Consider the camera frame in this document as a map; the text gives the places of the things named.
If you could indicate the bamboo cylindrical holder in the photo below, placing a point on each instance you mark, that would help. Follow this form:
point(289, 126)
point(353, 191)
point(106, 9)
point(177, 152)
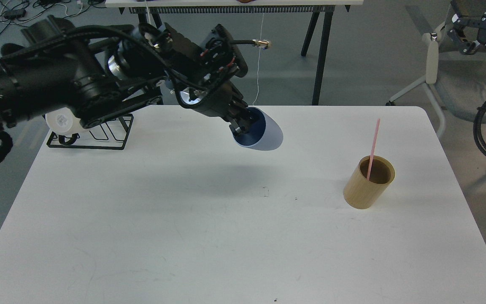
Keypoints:
point(368, 182)

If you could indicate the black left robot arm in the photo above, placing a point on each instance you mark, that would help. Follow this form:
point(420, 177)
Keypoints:
point(94, 71)

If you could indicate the grey office chair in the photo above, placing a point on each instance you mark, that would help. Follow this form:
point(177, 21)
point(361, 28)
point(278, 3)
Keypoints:
point(452, 81)

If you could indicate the white plate in rack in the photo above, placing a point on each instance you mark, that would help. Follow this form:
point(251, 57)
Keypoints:
point(63, 122)

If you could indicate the blue plastic cup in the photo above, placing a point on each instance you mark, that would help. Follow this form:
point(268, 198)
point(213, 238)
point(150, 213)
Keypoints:
point(263, 134)

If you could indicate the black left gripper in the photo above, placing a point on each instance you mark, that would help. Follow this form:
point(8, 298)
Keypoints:
point(225, 102)

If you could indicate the pink chopstick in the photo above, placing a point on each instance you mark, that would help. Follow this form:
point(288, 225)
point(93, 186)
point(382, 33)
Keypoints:
point(373, 147)

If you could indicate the background trestle table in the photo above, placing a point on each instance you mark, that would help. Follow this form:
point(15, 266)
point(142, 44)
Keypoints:
point(300, 18)

